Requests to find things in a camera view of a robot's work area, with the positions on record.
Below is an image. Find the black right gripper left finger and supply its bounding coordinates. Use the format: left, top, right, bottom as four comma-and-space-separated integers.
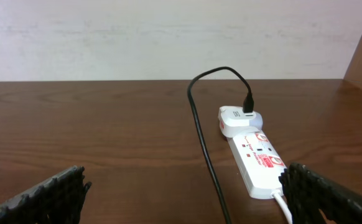
0, 166, 91, 224

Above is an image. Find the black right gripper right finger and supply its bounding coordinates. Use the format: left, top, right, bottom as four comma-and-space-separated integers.
279, 163, 362, 224

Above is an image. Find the black charging cable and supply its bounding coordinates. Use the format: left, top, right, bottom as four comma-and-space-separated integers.
187, 66, 255, 224

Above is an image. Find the white USB charger adapter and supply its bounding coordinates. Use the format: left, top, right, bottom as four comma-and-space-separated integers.
218, 106, 263, 138

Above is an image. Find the white power strip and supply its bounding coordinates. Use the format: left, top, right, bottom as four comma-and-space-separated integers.
228, 131, 286, 200

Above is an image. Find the white power strip cord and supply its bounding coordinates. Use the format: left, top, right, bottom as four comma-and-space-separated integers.
270, 190, 294, 224

